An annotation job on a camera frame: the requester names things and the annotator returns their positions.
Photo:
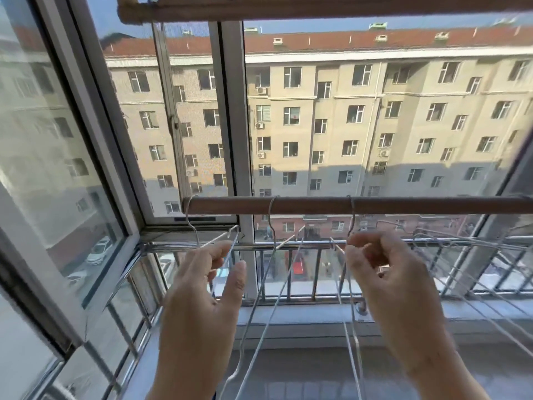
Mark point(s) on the person's left hand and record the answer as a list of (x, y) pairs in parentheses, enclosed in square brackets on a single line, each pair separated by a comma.
[(195, 312)]

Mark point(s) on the person's right hand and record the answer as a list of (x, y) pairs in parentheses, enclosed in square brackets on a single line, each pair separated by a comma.
[(408, 299)]

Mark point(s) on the person's right thumb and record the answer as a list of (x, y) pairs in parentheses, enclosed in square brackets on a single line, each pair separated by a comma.
[(357, 264)]

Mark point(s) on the person's left thumb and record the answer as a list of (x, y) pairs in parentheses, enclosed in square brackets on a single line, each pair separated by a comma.
[(234, 285)]

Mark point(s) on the person's left forearm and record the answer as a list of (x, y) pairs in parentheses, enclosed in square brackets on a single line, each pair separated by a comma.
[(187, 381)]

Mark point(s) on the person's right forearm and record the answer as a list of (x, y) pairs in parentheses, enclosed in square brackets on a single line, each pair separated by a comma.
[(445, 377)]

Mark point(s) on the steel balcony railing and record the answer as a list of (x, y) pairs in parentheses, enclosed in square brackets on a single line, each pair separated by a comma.
[(312, 247)]

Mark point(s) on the red vehicle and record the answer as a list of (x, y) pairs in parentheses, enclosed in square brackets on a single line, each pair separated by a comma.
[(299, 265)]

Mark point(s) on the brown wooden clothes rod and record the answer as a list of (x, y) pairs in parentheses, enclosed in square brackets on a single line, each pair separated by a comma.
[(374, 205)]

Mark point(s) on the grey window sill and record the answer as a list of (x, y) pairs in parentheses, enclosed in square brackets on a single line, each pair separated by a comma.
[(316, 324)]

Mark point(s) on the white parked car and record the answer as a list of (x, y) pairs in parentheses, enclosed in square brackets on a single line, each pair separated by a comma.
[(99, 250)]

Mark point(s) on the beige apartment building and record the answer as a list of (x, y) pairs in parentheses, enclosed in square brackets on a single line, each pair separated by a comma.
[(374, 120)]

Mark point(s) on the open grey window sash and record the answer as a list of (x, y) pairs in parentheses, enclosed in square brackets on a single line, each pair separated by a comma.
[(62, 162)]

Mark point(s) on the thick wooden overhead beam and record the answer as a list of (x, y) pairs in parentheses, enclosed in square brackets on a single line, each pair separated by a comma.
[(316, 6)]

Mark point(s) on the grey window frame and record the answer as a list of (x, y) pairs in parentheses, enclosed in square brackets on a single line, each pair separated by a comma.
[(233, 133)]

